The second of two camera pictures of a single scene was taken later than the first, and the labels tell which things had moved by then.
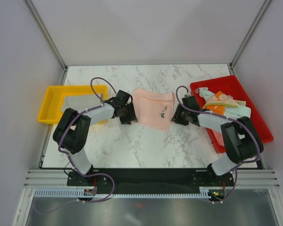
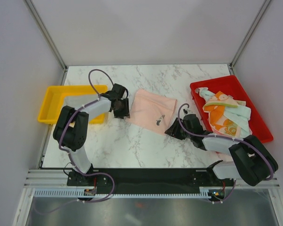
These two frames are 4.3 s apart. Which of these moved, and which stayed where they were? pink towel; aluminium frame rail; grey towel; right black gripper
Moved: right black gripper
Stayed: grey towel; pink towel; aluminium frame rail
